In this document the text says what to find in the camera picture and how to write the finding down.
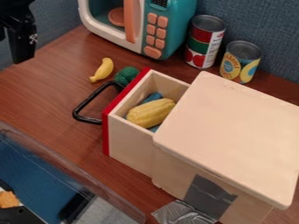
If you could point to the yellow toy banana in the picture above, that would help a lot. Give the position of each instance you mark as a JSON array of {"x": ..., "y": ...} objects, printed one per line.
[{"x": 103, "y": 71}]

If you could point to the white cabinet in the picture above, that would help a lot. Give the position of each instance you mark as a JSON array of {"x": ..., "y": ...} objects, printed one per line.
[{"x": 237, "y": 131}]

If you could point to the red and green can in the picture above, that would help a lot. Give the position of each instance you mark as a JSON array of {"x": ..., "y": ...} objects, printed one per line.
[{"x": 204, "y": 43}]

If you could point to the white drawer with red front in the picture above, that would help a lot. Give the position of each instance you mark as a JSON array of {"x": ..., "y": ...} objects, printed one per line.
[{"x": 130, "y": 143}]

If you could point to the teal toy microwave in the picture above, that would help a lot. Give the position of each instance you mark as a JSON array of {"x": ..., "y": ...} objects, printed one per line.
[{"x": 171, "y": 26}]

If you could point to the green toy broccoli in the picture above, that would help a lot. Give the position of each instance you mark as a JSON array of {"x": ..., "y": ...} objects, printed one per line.
[{"x": 126, "y": 75}]

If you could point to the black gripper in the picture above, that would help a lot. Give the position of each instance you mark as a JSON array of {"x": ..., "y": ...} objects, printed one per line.
[{"x": 13, "y": 10}]

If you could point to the yellow toy corn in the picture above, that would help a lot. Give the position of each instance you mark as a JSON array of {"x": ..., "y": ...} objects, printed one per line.
[{"x": 150, "y": 113}]

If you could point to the yellow and blue can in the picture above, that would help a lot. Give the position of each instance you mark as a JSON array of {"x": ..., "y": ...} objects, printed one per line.
[{"x": 239, "y": 65}]

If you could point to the grey tape strip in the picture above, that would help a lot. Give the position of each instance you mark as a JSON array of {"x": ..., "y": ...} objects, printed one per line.
[{"x": 210, "y": 195}]

